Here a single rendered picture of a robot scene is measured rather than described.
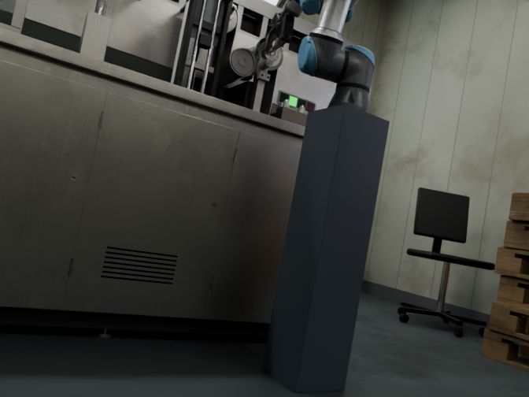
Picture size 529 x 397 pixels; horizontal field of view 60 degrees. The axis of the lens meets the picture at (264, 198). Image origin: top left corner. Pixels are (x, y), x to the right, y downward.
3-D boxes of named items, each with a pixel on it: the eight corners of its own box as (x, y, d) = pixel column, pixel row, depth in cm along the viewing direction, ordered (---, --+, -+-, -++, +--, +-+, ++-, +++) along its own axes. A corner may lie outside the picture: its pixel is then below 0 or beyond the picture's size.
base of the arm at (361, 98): (379, 120, 155) (384, 91, 156) (345, 107, 147) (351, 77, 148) (349, 124, 168) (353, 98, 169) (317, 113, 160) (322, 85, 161)
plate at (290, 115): (280, 119, 209) (283, 105, 209) (241, 127, 243) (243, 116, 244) (308, 128, 216) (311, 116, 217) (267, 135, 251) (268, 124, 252)
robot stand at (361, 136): (344, 391, 149) (390, 121, 154) (294, 393, 138) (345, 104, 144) (308, 369, 166) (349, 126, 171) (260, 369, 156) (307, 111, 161)
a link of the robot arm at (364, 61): (377, 89, 154) (383, 50, 155) (342, 78, 150) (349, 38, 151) (359, 96, 166) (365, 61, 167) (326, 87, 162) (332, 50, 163)
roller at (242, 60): (229, 69, 199) (234, 42, 199) (206, 80, 221) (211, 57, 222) (253, 78, 205) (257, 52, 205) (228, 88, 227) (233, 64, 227)
